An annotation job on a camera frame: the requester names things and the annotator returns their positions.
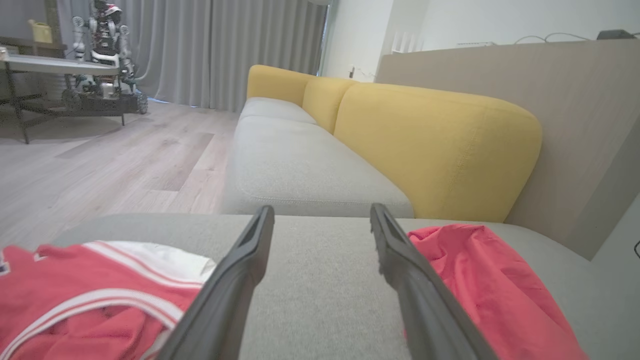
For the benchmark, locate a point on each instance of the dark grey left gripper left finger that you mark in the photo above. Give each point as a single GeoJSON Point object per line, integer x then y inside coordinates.
{"type": "Point", "coordinates": [225, 295]}

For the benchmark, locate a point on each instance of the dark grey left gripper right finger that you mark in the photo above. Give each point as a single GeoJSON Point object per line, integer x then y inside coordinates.
{"type": "Point", "coordinates": [425, 305]}

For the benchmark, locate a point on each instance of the red shorts white trim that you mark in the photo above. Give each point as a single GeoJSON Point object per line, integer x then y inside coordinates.
{"type": "Point", "coordinates": [490, 290]}

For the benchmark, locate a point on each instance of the red basketball jersey white sleeves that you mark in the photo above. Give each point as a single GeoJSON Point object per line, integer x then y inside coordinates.
{"type": "Point", "coordinates": [75, 280]}

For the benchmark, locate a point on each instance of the long grey sofa seat cushion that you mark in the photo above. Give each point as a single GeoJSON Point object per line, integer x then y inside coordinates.
{"type": "Point", "coordinates": [300, 165]}

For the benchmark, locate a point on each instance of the wide yellow sofa backrest cushion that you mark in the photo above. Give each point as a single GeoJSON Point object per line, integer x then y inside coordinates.
{"type": "Point", "coordinates": [430, 150]}

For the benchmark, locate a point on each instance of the short grey sofa seat cushion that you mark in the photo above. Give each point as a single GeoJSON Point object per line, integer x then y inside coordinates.
{"type": "Point", "coordinates": [275, 107]}

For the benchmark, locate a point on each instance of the narrow yellow sofa backrest cushion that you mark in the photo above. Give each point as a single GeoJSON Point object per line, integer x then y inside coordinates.
{"type": "Point", "coordinates": [322, 100]}

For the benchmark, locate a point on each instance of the yellow corner sofa backrest cushion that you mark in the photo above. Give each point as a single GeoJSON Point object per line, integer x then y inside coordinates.
{"type": "Point", "coordinates": [275, 82]}

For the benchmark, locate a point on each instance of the grey pleated curtain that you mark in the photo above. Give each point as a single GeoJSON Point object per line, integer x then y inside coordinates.
{"type": "Point", "coordinates": [225, 50]}

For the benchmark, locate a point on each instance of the beige wooden partition panel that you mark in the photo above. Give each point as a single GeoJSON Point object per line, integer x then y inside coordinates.
{"type": "Point", "coordinates": [575, 90]}

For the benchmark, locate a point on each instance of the white humanoid robot on base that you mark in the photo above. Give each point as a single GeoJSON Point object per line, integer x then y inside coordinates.
{"type": "Point", "coordinates": [107, 45]}

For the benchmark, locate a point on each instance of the grey table black legs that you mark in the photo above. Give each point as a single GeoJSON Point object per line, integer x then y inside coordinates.
{"type": "Point", "coordinates": [55, 64]}

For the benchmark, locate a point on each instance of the yellow watering can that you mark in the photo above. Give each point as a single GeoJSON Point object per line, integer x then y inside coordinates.
{"type": "Point", "coordinates": [41, 32]}

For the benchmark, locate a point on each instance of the black device on partition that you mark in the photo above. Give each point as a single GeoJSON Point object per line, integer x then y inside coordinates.
{"type": "Point", "coordinates": [615, 34]}

